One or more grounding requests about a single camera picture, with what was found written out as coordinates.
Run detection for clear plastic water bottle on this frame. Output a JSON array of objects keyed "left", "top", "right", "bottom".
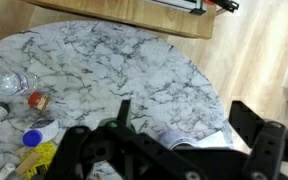
[{"left": 0, "top": 69, "right": 41, "bottom": 98}]

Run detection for wooden bench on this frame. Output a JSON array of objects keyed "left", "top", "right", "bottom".
[{"left": 26, "top": 0, "right": 217, "bottom": 41}]

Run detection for small white tube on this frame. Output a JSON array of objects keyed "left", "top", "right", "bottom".
[{"left": 0, "top": 162, "right": 17, "bottom": 180}]

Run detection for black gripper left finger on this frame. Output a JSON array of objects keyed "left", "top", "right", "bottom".
[{"left": 45, "top": 99, "right": 205, "bottom": 180}]

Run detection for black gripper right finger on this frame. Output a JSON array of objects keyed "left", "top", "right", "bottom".
[{"left": 228, "top": 100, "right": 288, "bottom": 180}]

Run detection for tan wooden stick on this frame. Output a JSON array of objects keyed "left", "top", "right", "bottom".
[{"left": 15, "top": 151, "right": 41, "bottom": 176}]

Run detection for green round lid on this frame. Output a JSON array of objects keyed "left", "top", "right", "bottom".
[{"left": 98, "top": 117, "right": 137, "bottom": 134}]

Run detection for yellow plastic mesh object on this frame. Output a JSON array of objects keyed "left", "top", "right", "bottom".
[{"left": 23, "top": 141, "right": 59, "bottom": 178}]

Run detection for black and silver rail stand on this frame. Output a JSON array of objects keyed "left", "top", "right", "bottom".
[{"left": 150, "top": 0, "right": 241, "bottom": 16}]

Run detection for translucent plastic cup blue base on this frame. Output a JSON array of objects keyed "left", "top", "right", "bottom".
[{"left": 158, "top": 129, "right": 199, "bottom": 151}]

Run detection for white bottle blue cap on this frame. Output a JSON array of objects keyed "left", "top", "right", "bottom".
[{"left": 21, "top": 117, "right": 60, "bottom": 149}]

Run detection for red cap spice jar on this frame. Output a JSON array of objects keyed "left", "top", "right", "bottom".
[{"left": 27, "top": 91, "right": 52, "bottom": 112}]

